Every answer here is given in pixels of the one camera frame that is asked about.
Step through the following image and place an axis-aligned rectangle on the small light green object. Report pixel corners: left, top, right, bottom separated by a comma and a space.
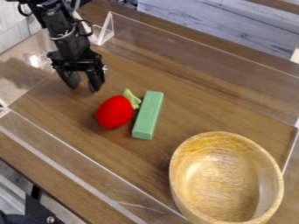
123, 88, 142, 109

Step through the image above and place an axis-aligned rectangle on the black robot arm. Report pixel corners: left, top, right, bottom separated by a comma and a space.
8, 0, 106, 92

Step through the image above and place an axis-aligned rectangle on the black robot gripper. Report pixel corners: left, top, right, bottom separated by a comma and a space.
47, 30, 106, 92

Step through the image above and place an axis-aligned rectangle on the red fuzzy ball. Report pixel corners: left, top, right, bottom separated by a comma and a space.
96, 95, 135, 129

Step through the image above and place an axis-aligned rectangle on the green rectangular block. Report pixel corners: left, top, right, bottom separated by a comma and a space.
132, 91, 164, 140

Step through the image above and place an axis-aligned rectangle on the clear acrylic table barrier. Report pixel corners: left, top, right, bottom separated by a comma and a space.
0, 13, 299, 224

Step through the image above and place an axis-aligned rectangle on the black clamp with cable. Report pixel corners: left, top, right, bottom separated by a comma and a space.
0, 185, 66, 224

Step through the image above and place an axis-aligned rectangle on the oval wooden bowl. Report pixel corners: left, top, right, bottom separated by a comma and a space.
170, 131, 284, 224

